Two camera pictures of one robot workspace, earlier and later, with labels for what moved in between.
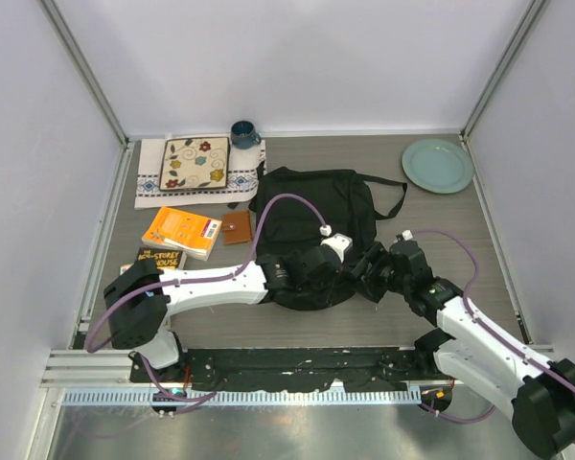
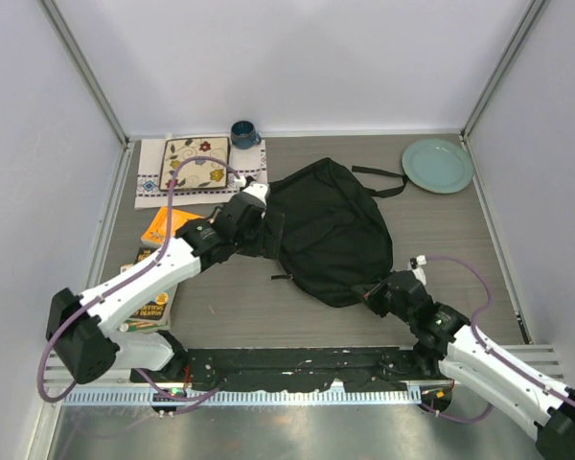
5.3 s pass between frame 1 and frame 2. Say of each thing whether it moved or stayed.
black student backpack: moved
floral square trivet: stayed
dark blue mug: stayed
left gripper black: moved
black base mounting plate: stayed
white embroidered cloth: stayed
